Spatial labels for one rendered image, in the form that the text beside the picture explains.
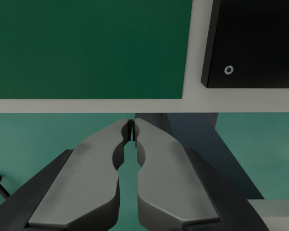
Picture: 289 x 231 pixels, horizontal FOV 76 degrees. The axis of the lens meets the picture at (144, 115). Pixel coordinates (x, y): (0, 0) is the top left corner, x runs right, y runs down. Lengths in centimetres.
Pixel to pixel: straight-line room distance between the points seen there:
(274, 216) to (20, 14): 48
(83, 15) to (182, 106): 15
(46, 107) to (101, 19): 12
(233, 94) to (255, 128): 109
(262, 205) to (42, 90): 43
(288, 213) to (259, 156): 104
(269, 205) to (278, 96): 25
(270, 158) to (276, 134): 20
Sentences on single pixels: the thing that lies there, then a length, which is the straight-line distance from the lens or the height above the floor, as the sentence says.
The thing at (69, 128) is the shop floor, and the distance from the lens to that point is 119.
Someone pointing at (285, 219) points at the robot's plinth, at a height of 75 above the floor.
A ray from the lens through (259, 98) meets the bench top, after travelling 27.
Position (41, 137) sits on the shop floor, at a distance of 129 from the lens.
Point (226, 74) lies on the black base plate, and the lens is 21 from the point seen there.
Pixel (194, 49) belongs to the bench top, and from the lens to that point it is 22.
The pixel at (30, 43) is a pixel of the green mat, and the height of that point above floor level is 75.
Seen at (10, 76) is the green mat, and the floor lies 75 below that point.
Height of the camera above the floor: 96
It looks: 63 degrees down
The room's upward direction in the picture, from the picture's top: 176 degrees clockwise
